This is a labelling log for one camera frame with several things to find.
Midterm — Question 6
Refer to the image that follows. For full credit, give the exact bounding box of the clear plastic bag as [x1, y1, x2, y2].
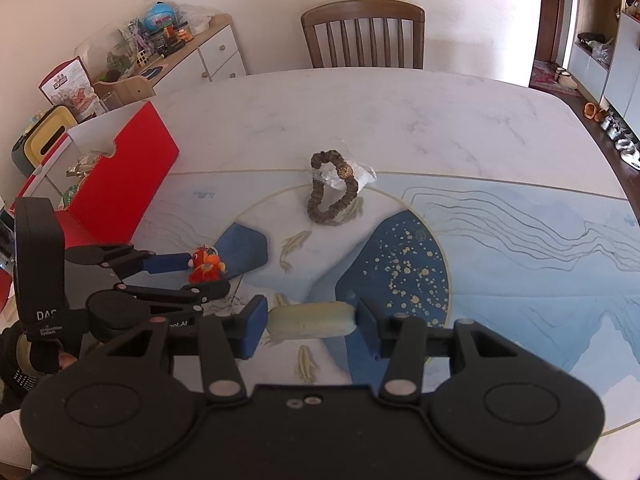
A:
[311, 136, 378, 194]

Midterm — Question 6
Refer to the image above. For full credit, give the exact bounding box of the red plush horse keychain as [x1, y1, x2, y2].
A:
[189, 246, 226, 284]

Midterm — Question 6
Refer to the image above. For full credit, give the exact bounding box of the brown wooden chair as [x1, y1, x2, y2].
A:
[300, 0, 425, 70]

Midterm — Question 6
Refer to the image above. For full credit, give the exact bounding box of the white wooden sideboard cabinet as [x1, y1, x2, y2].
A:
[93, 13, 247, 107]

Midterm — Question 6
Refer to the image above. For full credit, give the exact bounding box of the blue globe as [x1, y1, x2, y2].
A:
[143, 1, 177, 34]

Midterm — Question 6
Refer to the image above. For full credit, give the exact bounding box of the red snack bag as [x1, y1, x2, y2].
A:
[39, 56, 106, 122]

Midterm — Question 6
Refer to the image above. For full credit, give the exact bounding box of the brown bead bracelet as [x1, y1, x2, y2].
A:
[305, 148, 362, 226]

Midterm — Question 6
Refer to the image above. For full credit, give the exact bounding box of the white wall cupboard unit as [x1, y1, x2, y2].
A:
[568, 0, 639, 133]

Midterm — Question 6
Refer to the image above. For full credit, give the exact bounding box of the yellow green tissue box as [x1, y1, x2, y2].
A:
[11, 105, 77, 177]

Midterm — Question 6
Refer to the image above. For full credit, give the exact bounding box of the gold foil bag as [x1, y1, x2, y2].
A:
[65, 151, 103, 179]

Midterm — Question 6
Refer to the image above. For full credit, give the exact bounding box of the left hand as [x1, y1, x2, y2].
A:
[1, 322, 77, 415]

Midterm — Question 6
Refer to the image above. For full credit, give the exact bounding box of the red white cardboard box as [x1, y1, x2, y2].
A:
[17, 102, 179, 247]

